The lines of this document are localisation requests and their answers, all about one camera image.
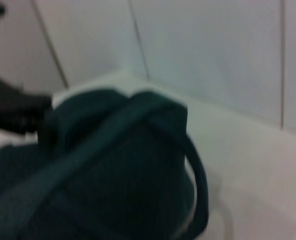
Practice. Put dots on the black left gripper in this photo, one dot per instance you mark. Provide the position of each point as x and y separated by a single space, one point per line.
5 107

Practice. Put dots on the dark teal insulated lunch bag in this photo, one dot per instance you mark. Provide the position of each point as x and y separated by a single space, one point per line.
107 170

